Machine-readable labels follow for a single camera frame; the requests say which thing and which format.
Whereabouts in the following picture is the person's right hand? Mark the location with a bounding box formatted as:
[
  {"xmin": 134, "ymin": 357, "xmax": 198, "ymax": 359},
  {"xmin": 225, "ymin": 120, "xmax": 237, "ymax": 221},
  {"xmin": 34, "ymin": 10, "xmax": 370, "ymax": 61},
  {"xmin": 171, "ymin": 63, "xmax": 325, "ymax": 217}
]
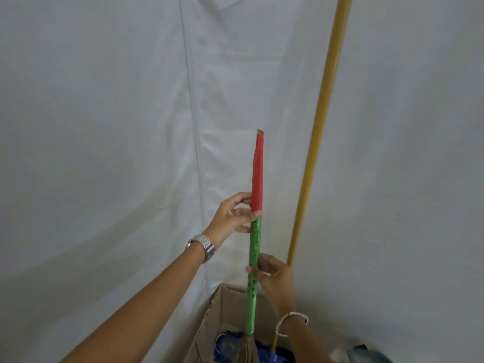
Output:
[{"xmin": 245, "ymin": 253, "xmax": 295, "ymax": 319}]

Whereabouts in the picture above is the broom with red green handle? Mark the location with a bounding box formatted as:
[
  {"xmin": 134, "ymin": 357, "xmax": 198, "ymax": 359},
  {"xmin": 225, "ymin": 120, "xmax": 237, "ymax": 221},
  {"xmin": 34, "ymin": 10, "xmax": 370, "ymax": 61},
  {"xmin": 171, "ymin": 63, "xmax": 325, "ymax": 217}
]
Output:
[{"xmin": 237, "ymin": 129, "xmax": 265, "ymax": 363}]

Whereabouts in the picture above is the white fabric backdrop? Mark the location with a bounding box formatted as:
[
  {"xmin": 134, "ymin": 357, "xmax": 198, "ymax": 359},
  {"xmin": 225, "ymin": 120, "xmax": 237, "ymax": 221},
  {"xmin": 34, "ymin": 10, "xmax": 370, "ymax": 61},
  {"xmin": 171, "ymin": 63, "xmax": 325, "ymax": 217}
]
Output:
[{"xmin": 0, "ymin": 0, "xmax": 484, "ymax": 363}]

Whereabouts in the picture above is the person's right forearm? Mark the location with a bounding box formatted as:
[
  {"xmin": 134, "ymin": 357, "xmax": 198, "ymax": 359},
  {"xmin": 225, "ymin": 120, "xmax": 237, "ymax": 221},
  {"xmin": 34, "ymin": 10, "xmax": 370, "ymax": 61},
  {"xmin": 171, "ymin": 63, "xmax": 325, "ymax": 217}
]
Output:
[{"xmin": 281, "ymin": 317, "xmax": 334, "ymax": 363}]

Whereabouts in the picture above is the person's left forearm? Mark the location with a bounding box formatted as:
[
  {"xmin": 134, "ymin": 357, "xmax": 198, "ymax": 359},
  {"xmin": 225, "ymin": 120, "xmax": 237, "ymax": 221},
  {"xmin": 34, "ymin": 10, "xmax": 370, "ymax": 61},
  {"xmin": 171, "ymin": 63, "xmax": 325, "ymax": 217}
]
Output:
[{"xmin": 60, "ymin": 243, "xmax": 208, "ymax": 363}]

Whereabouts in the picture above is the brown cardboard box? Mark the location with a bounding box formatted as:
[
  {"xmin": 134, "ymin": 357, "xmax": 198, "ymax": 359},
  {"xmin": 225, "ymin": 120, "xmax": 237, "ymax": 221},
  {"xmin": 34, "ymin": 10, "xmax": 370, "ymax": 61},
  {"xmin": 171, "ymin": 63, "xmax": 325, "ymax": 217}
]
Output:
[{"xmin": 183, "ymin": 284, "xmax": 303, "ymax": 363}]

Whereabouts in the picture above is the blue mop head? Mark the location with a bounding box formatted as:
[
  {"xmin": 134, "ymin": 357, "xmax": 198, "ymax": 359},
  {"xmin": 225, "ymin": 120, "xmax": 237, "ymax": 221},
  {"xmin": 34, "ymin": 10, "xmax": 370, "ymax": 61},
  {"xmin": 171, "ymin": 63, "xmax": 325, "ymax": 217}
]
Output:
[{"xmin": 215, "ymin": 330, "xmax": 292, "ymax": 363}]

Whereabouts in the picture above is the yellow wooden pole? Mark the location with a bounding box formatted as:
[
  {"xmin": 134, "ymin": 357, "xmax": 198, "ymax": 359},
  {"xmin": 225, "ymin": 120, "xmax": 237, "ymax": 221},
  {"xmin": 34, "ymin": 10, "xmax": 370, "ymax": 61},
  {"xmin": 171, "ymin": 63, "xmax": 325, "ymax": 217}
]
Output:
[{"xmin": 270, "ymin": 0, "xmax": 353, "ymax": 354}]

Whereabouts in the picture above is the person's left hand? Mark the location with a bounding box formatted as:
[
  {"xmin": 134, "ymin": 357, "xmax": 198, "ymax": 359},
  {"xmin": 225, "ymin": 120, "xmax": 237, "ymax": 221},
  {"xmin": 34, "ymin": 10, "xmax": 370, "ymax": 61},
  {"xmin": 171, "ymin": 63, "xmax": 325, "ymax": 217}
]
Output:
[{"xmin": 202, "ymin": 192, "xmax": 263, "ymax": 250}]

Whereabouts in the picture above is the white bracelet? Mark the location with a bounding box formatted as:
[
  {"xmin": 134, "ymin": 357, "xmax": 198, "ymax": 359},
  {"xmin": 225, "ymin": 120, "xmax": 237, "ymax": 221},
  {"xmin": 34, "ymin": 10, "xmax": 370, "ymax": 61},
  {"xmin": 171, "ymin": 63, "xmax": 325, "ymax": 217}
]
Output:
[{"xmin": 275, "ymin": 311, "xmax": 309, "ymax": 338}]

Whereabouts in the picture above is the silver wristwatch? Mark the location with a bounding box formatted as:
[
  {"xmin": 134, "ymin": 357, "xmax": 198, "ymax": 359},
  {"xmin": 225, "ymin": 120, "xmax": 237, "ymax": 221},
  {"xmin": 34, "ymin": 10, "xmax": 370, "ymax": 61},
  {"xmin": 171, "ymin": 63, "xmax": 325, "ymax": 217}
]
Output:
[{"xmin": 184, "ymin": 234, "xmax": 216, "ymax": 264}]

